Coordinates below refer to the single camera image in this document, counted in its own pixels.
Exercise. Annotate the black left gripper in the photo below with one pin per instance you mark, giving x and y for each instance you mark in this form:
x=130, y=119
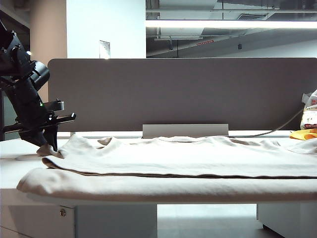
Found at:
x=27, y=109

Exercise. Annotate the beige T-shirt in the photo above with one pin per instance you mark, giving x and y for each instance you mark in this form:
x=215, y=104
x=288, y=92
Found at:
x=161, y=158

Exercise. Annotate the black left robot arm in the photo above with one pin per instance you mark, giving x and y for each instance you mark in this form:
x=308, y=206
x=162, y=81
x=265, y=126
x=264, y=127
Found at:
x=15, y=57

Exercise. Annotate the white drawer cabinet with lock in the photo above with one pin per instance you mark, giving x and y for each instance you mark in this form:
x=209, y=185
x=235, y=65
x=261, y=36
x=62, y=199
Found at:
x=99, y=220

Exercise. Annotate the grey desk partition panel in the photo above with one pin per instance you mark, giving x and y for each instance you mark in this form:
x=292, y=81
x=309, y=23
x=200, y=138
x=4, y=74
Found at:
x=173, y=94

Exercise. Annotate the long ceiling light strip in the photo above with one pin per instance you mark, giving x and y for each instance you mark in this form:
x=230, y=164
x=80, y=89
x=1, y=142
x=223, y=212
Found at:
x=223, y=24

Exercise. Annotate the yellow cloth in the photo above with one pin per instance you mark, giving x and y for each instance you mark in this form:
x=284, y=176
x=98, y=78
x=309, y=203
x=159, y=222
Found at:
x=297, y=135

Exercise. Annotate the white plain cabinet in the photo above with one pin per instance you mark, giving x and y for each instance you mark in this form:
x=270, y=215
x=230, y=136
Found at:
x=289, y=218

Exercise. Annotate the white printed plastic bag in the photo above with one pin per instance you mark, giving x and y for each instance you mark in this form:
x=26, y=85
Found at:
x=309, y=114

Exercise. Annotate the orange cloth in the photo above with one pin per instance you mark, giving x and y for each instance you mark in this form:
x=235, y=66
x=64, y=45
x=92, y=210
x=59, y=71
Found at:
x=314, y=136

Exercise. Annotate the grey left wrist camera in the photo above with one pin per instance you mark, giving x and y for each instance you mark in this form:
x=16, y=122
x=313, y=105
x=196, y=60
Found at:
x=55, y=105

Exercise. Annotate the white wall plate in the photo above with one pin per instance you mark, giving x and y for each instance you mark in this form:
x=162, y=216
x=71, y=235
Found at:
x=104, y=49

